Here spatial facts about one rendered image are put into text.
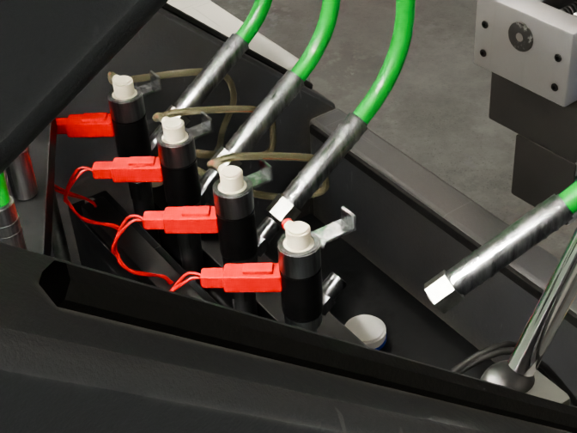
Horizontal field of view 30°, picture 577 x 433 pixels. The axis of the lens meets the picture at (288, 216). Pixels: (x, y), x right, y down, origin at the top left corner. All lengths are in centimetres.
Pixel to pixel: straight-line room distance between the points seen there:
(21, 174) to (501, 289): 42
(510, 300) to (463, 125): 191
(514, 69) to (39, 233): 66
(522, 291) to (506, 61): 39
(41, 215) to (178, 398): 59
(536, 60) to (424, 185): 27
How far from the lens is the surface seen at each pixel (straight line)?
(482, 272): 64
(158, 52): 96
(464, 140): 277
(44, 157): 81
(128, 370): 16
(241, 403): 18
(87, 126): 89
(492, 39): 124
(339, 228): 71
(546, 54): 119
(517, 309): 93
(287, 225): 69
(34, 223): 74
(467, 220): 96
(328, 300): 73
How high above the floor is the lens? 154
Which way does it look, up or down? 38 degrees down
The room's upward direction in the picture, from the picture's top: 4 degrees counter-clockwise
